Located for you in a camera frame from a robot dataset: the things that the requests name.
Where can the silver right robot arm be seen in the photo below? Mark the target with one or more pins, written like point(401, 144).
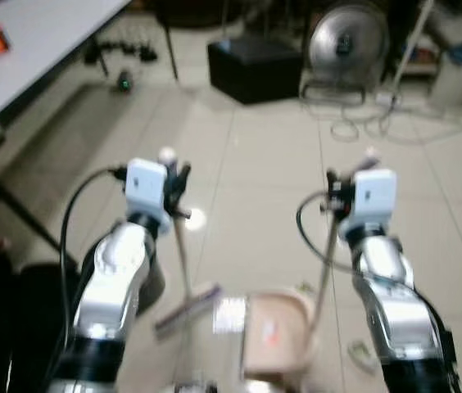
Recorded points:
point(395, 303)

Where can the grey floor fan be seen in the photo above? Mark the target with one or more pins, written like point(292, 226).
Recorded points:
point(347, 41)

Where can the black round bin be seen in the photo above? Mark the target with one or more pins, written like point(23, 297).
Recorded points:
point(154, 286)

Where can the small device with green light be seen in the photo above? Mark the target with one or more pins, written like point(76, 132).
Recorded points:
point(124, 81)

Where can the black box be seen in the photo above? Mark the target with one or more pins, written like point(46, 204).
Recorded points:
point(255, 70)

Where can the black power strip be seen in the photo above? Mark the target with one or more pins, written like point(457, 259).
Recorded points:
point(124, 51)

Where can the small crumpled litter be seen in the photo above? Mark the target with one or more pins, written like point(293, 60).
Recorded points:
point(360, 355)

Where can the white bucket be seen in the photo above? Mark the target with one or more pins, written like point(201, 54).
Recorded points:
point(456, 82)

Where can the leaning white pole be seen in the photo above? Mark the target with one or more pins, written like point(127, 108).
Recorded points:
point(411, 45)

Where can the white table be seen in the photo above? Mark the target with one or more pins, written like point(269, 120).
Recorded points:
point(34, 49)

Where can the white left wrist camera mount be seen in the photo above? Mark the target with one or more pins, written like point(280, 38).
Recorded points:
point(145, 184)

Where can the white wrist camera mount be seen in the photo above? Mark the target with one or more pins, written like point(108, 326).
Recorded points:
point(145, 184)
point(376, 196)

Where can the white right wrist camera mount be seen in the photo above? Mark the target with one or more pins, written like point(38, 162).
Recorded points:
point(376, 196)

